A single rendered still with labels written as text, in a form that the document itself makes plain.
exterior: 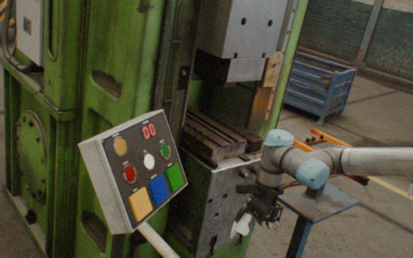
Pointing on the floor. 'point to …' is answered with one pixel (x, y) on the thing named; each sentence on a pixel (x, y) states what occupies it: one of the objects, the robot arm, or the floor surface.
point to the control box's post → (117, 246)
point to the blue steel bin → (319, 86)
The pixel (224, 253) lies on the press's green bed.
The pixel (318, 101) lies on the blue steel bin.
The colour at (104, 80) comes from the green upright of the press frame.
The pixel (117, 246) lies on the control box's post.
